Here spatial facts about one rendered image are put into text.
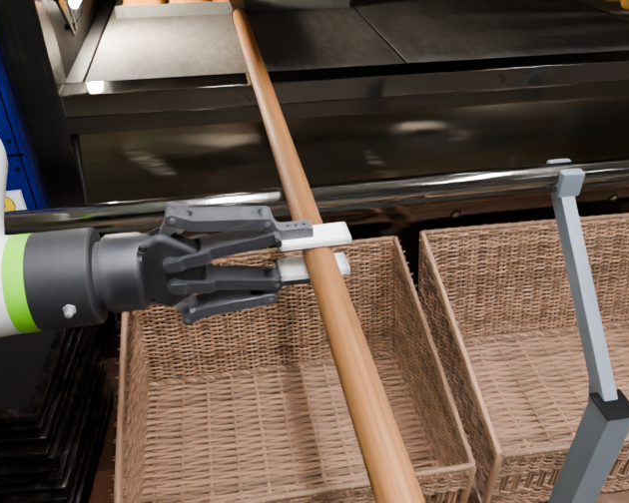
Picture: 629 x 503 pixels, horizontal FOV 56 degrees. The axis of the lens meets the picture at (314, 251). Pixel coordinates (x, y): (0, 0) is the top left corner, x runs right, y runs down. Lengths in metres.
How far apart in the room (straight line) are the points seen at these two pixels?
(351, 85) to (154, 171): 0.39
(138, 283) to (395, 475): 0.29
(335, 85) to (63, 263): 0.66
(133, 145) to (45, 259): 0.59
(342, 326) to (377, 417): 0.09
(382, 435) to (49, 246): 0.33
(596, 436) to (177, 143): 0.81
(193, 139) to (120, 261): 0.59
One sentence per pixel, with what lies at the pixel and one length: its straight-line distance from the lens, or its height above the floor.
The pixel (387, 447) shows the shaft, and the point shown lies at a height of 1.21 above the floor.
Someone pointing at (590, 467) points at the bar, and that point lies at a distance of 0.90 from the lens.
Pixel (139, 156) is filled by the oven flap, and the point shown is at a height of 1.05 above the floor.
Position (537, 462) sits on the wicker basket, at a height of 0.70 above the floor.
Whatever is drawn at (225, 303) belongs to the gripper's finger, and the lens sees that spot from 0.60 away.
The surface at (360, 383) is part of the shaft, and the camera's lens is 0.45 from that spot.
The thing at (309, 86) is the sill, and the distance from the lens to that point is 1.08.
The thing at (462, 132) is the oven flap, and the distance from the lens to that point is 1.22.
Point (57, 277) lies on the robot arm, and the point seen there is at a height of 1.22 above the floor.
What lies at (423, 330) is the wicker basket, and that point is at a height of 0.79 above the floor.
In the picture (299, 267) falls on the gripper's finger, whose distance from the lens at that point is 0.60.
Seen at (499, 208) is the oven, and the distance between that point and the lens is 1.33.
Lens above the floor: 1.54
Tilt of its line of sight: 36 degrees down
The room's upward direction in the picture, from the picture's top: straight up
